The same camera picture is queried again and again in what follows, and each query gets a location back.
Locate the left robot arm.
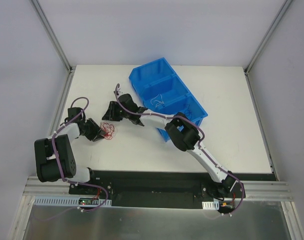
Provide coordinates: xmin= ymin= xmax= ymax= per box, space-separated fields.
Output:
xmin=34 ymin=107 xmax=106 ymax=195

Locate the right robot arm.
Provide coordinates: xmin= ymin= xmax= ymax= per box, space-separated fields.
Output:
xmin=102 ymin=93 xmax=236 ymax=199

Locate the blue three-compartment bin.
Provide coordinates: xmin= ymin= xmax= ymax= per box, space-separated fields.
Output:
xmin=128 ymin=57 xmax=208 ymax=143

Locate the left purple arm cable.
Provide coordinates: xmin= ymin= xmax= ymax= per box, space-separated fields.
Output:
xmin=51 ymin=96 xmax=109 ymax=213

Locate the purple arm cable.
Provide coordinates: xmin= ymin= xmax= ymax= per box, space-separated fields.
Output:
xmin=51 ymin=96 xmax=109 ymax=213
xmin=113 ymin=83 xmax=247 ymax=217

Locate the left aluminium frame post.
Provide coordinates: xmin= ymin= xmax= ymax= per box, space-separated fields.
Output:
xmin=29 ymin=0 xmax=73 ymax=73

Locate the aluminium frame post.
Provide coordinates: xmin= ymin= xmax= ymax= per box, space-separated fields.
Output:
xmin=29 ymin=0 xmax=73 ymax=73
xmin=244 ymin=0 xmax=294 ymax=76

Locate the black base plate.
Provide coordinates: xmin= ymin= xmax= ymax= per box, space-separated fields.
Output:
xmin=69 ymin=170 xmax=246 ymax=209

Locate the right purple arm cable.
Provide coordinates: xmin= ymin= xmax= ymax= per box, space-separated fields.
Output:
xmin=113 ymin=83 xmax=247 ymax=217

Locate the left white cable duct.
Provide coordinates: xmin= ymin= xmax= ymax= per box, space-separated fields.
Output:
xmin=34 ymin=196 xmax=112 ymax=208

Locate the white cable duct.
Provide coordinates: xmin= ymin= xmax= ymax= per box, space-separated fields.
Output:
xmin=202 ymin=200 xmax=220 ymax=211
xmin=34 ymin=196 xmax=112 ymax=208

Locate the right white cable duct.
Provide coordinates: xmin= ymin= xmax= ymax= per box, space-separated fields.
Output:
xmin=202 ymin=200 xmax=220 ymax=211

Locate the right aluminium frame post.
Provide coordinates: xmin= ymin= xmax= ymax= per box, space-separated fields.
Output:
xmin=244 ymin=0 xmax=294 ymax=76

